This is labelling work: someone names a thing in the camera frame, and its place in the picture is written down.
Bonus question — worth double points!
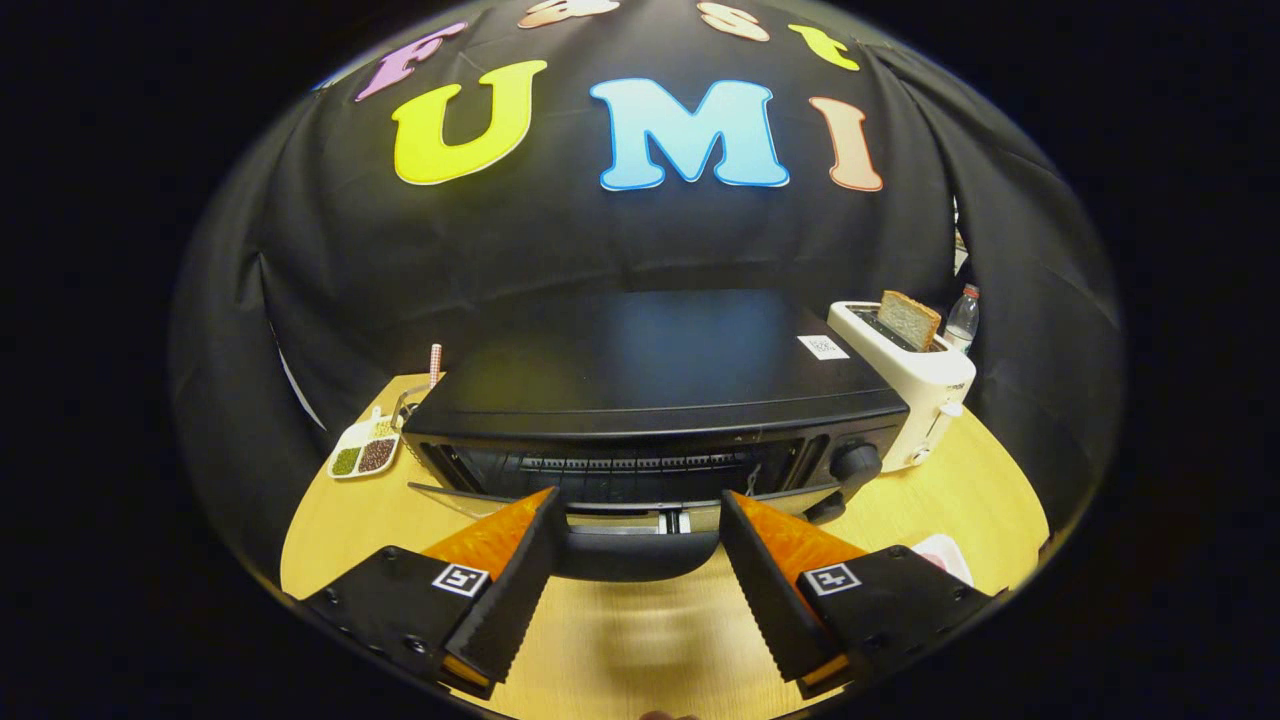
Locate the black toaster oven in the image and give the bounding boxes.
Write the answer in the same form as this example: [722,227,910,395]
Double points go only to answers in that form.
[400,288,911,583]

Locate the white square plate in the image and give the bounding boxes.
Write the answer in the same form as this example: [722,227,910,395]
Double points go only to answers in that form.
[910,533,976,588]

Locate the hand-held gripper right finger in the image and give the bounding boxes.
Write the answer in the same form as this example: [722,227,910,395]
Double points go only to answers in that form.
[718,489,1001,699]

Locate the brown bread slice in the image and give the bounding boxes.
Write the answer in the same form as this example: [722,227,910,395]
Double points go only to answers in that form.
[877,290,943,352]

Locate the white divided dish with grains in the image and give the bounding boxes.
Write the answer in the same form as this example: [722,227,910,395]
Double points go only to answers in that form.
[327,405,403,481]

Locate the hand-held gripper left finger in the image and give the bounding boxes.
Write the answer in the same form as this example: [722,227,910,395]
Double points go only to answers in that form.
[300,487,569,699]

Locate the black backdrop cloth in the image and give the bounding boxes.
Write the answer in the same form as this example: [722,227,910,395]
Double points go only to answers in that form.
[170,0,1121,561]

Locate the clear bottle with red label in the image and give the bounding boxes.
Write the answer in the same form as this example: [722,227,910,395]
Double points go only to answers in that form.
[943,284,981,353]

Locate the white pop-up toaster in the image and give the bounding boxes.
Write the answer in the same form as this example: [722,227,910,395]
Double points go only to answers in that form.
[827,300,978,474]

